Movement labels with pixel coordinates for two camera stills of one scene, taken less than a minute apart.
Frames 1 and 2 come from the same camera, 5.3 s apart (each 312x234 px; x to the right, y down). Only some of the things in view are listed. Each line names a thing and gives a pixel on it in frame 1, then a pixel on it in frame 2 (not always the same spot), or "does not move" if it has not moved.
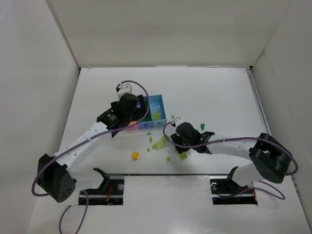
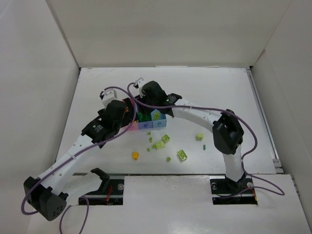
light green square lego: [157, 115] does not move
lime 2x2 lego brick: [183, 156] does not move
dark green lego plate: [148, 116] does not move
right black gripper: [176, 140] -> [139, 100]
